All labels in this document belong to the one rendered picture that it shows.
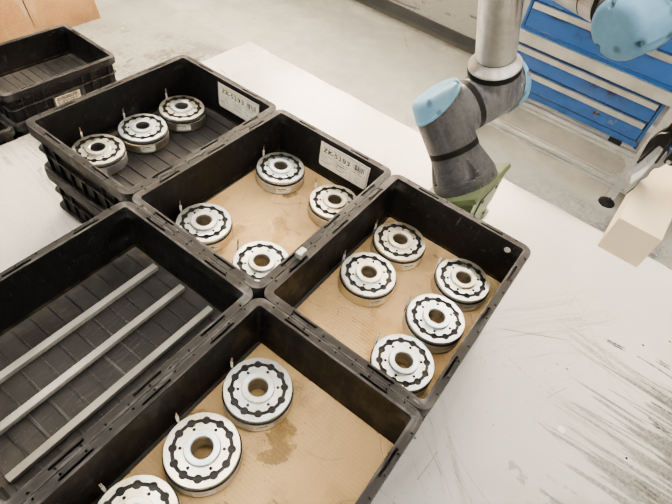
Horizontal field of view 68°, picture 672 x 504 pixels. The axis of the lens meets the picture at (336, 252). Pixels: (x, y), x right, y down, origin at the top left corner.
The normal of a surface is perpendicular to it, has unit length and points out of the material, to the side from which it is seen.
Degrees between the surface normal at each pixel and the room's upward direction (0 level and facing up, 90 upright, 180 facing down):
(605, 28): 108
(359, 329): 0
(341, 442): 0
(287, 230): 0
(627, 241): 90
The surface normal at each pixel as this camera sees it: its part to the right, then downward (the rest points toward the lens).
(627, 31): -0.86, 0.48
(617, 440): 0.13, -0.65
